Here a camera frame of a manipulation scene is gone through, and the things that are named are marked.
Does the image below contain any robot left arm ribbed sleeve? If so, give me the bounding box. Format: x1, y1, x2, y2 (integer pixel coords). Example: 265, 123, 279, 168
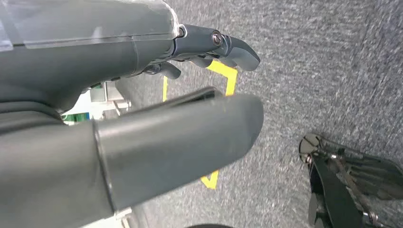
0, 101, 68, 136

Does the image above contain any yellow floor tape square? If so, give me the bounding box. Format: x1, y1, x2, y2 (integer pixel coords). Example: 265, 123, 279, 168
162, 59, 239, 190

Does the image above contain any black robot left leg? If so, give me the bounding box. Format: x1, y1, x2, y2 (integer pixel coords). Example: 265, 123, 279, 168
307, 154, 388, 228

